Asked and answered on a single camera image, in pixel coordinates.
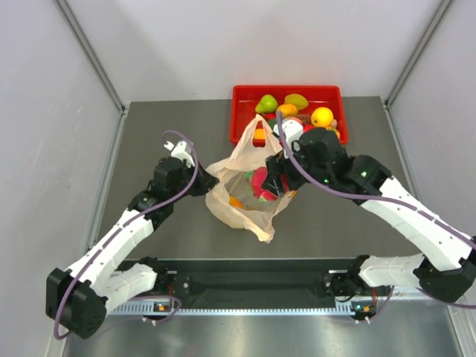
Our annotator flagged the red plastic tray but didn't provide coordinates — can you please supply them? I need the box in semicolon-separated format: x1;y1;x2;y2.
230;85;349;145

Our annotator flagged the yellow orange fruit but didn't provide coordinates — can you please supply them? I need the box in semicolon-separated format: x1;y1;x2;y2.
311;106;334;127

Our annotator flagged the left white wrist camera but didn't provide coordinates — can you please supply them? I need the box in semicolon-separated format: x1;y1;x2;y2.
164;140;195;167

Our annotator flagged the orange fruit taken from bag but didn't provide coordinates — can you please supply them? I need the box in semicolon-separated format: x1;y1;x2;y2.
276;103;298;118

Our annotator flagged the grey slotted cable duct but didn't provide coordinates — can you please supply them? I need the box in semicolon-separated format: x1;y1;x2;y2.
109;300;358;316

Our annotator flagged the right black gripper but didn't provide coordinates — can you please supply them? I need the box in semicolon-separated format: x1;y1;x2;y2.
264;138;332;196

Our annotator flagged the orange persimmon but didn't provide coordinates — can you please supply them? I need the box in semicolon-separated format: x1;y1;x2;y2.
327;127;341;140

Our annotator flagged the yellow starfruit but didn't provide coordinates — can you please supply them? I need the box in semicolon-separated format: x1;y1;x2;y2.
284;94;309;110

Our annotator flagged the translucent banana print plastic bag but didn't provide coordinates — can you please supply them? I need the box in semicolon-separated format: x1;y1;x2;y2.
205;115;295;242

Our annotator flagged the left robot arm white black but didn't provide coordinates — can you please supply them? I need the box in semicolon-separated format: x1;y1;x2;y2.
45;156;219;340

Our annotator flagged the green pear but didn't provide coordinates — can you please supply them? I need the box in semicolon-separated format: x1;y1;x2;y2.
255;94;278;114

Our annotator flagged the red strawberry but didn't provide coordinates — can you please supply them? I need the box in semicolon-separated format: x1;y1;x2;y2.
243;167;291;202

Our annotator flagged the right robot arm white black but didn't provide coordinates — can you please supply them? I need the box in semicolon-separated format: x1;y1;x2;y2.
261;129;475;303

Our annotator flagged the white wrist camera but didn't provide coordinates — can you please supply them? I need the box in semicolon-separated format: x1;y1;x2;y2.
164;140;195;167
282;119;303;152

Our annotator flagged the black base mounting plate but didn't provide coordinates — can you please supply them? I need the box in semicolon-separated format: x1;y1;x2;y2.
142;258;372;309

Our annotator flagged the orange fruit in bag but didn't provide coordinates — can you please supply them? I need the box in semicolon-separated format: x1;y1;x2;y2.
229;196;243;208

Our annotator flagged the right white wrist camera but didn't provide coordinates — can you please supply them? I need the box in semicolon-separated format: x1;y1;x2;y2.
282;119;303;152

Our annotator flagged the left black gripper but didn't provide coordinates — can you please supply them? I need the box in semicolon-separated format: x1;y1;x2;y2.
170;158;219;202

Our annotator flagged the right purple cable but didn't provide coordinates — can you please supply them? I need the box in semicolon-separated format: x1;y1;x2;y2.
274;109;476;309

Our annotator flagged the yellow green mango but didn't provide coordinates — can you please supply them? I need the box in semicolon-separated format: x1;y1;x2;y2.
253;128;266;141

